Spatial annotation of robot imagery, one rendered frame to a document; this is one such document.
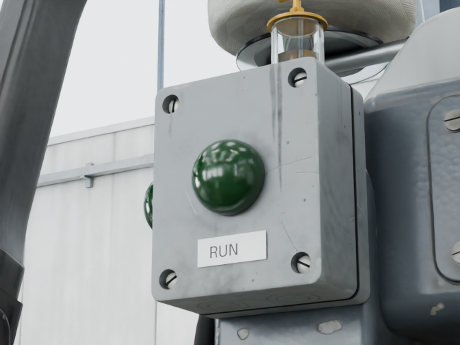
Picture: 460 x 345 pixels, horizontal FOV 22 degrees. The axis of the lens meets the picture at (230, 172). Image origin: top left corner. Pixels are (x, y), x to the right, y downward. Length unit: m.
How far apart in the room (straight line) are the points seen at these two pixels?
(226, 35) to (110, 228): 6.23
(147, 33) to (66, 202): 1.17
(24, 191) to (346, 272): 0.46
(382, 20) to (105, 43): 6.73
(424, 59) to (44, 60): 0.38
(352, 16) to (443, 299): 0.47
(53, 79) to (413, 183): 0.50
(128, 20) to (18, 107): 6.69
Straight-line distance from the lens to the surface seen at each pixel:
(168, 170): 0.47
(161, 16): 7.39
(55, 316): 7.27
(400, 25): 0.93
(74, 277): 7.23
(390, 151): 0.49
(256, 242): 0.44
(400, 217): 0.48
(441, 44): 0.63
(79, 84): 7.63
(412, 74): 0.65
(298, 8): 0.57
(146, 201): 0.49
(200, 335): 0.52
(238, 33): 0.93
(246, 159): 0.44
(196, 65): 7.15
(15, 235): 0.85
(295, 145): 0.45
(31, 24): 0.93
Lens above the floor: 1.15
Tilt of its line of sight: 17 degrees up
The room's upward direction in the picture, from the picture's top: straight up
